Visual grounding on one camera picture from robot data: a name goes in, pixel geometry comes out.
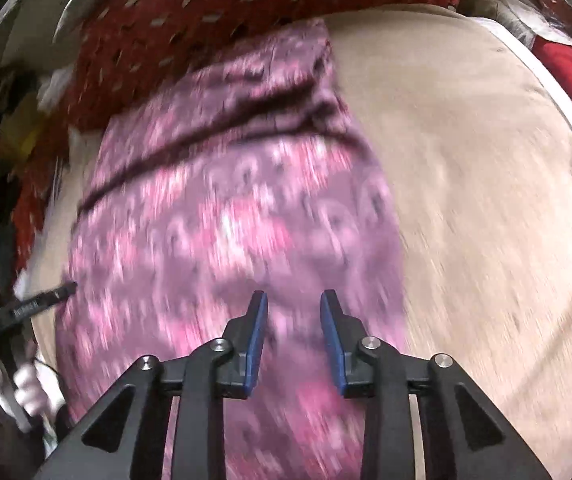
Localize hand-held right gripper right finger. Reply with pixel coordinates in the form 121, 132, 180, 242
319, 289, 554, 480

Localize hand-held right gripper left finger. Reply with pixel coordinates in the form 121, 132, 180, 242
33, 290, 269, 480

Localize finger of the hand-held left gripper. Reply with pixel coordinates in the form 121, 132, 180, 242
0, 281, 79, 328

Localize purple floral garment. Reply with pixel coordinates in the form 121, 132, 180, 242
56, 17, 409, 480

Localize pile of mixed clothes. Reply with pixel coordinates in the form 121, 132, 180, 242
0, 62, 67, 126

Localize person's left hand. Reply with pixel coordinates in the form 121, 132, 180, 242
0, 360, 67, 431

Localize beige fleece blanket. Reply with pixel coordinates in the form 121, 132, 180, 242
16, 2, 572, 480

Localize red fish-print pillow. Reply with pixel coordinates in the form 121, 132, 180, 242
63, 0, 462, 133

